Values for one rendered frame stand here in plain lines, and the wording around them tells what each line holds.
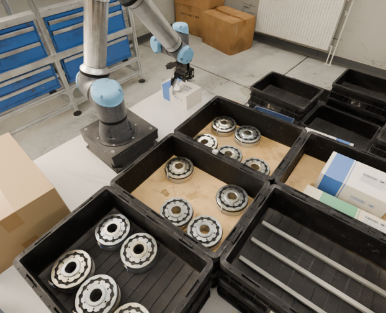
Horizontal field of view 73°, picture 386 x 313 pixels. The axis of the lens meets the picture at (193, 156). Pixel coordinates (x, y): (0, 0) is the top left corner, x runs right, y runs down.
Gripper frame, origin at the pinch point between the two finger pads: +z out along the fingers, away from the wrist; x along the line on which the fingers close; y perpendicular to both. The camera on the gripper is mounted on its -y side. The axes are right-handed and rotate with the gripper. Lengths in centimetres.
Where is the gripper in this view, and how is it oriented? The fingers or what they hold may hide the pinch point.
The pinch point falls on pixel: (180, 89)
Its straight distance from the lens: 151.9
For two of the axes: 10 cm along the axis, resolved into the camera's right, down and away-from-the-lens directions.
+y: 7.4, 4.8, -4.8
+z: 0.2, 7.0, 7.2
